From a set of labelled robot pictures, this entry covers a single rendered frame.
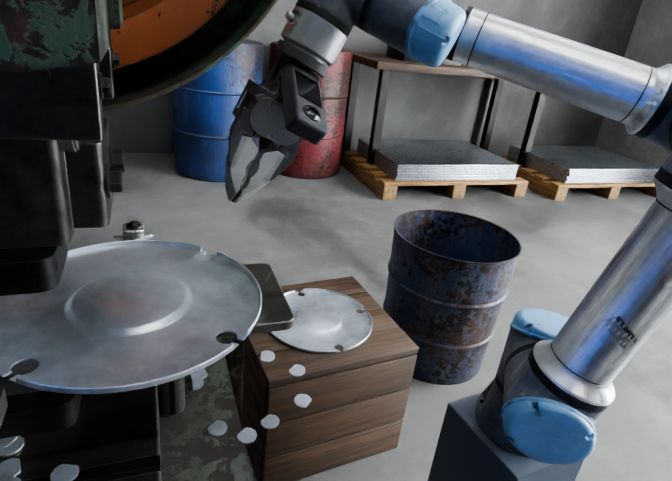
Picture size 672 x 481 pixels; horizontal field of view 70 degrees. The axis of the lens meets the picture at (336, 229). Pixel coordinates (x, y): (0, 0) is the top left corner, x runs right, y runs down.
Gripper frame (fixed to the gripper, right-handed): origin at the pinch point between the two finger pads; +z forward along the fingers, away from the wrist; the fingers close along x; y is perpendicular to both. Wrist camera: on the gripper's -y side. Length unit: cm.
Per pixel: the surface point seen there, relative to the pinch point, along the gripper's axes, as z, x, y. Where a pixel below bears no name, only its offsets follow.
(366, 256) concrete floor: 38, -123, 133
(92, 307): 14.6, 12.3, -11.1
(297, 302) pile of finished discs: 35, -48, 49
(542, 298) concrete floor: 10, -183, 78
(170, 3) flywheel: -17.3, 14.6, 23.3
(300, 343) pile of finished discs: 37, -43, 31
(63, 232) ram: 4.7, 18.1, -16.7
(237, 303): 8.7, -1.6, -12.6
